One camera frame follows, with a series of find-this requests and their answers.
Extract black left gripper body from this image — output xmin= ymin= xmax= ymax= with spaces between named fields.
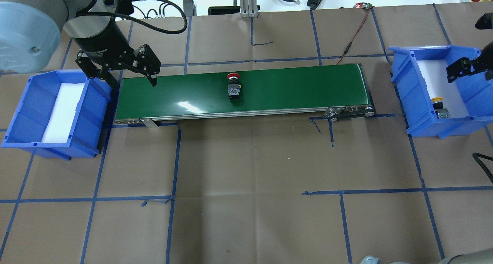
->
xmin=74 ymin=23 xmax=161 ymax=80

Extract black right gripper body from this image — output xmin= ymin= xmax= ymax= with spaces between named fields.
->
xmin=446 ymin=42 xmax=493 ymax=83

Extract yellow push button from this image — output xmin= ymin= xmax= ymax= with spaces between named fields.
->
xmin=430 ymin=96 xmax=451 ymax=119

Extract red push button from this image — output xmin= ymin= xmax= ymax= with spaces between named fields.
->
xmin=226 ymin=72 xmax=241 ymax=100

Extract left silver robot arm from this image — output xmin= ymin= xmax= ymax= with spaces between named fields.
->
xmin=0 ymin=0 xmax=161 ymax=88

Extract blue destination bin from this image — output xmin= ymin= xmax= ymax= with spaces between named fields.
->
xmin=389 ymin=45 xmax=493 ymax=139

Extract white foam in destination bin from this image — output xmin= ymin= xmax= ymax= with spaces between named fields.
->
xmin=417 ymin=60 xmax=470 ymax=118

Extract blue source bin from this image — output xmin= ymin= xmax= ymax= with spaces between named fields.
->
xmin=1 ymin=70 xmax=112 ymax=160

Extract white foam in source bin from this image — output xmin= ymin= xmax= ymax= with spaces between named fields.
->
xmin=42 ymin=83 xmax=85 ymax=143

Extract black power adapter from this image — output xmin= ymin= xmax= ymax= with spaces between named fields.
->
xmin=183 ymin=0 xmax=197 ymax=17

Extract green conveyor belt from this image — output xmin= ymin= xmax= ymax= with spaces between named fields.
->
xmin=114 ymin=64 xmax=376 ymax=126

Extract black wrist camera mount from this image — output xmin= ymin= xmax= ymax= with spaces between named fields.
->
xmin=102 ymin=0 xmax=134 ymax=16

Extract black braided left cable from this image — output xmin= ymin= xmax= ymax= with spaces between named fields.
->
xmin=75 ymin=0 xmax=188 ymax=35

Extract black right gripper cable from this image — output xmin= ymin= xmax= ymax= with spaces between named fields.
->
xmin=473 ymin=152 xmax=493 ymax=183

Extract red black conveyor wires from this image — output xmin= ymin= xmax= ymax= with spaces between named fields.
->
xmin=336 ymin=8 xmax=372 ymax=65

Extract aluminium frame post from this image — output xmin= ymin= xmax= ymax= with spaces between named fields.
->
xmin=239 ymin=0 xmax=258 ymax=18

